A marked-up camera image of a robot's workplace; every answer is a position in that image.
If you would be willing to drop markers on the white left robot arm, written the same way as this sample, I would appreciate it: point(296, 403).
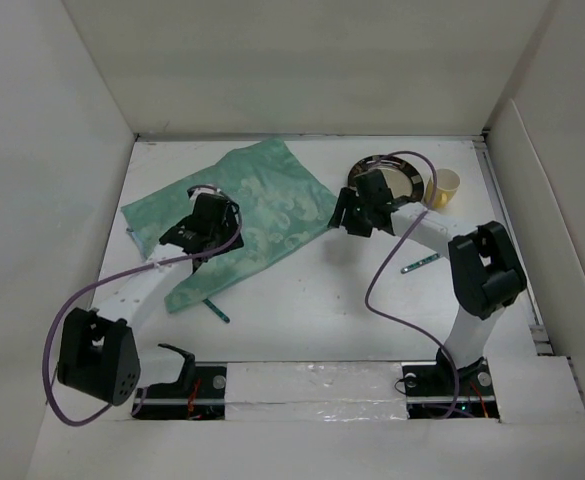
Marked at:
point(98, 353)

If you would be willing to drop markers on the yellow mug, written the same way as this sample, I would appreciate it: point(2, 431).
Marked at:
point(439, 193)

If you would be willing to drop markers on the dark rimmed dinner plate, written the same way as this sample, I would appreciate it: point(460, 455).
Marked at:
point(401, 177)

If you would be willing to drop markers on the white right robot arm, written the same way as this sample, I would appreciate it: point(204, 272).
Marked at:
point(487, 275)

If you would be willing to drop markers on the fork with green handle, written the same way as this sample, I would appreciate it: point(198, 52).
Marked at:
point(420, 263)

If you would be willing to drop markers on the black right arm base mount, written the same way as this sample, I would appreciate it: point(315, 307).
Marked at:
point(429, 390)

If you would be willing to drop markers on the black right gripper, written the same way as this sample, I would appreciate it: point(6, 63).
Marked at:
point(346, 200)

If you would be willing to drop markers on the green patterned cloth placemat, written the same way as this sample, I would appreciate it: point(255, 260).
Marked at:
point(283, 206)

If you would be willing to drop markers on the knife with green handle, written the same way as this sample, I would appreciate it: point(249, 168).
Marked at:
point(217, 311)

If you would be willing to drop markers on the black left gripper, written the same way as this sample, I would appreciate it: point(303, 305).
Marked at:
point(227, 227)

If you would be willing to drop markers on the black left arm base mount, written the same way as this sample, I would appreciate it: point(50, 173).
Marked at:
point(199, 398)

